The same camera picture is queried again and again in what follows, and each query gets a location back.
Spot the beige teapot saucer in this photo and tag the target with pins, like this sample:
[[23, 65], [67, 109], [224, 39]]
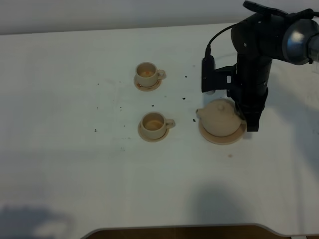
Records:
[[226, 140]]

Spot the far beige cup saucer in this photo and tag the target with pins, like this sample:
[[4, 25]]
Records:
[[149, 88]]

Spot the near beige teacup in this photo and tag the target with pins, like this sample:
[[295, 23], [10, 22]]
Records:
[[155, 124]]

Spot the beige teacup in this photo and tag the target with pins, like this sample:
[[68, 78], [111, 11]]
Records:
[[155, 124], [147, 74]]

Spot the beige ceramic teapot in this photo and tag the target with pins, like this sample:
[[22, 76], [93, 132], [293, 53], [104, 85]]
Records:
[[219, 118]]

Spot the near beige cup saucer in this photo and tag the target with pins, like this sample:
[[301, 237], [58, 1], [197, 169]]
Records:
[[149, 139]]

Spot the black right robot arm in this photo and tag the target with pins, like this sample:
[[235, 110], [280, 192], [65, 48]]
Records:
[[269, 34]]

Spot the beige cup saucer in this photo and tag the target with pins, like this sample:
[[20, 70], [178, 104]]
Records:
[[149, 88], [149, 139]]

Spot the far beige teacup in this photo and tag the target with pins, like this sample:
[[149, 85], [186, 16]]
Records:
[[147, 74]]

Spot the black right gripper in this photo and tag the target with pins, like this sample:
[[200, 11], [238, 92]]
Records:
[[249, 104]]

